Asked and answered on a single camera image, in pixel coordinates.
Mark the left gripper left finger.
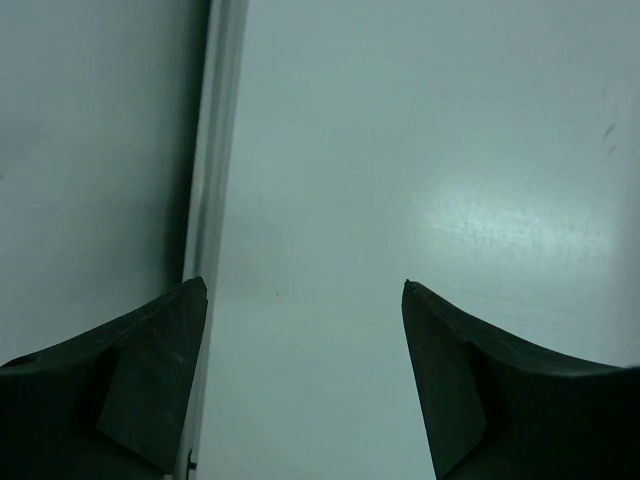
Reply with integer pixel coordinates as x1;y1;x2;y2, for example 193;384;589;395
1;277;208;480

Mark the aluminium table frame rail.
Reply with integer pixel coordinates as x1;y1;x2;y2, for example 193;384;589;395
173;0;249;479

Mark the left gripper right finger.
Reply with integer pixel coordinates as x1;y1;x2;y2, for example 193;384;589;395
402;281;639;479

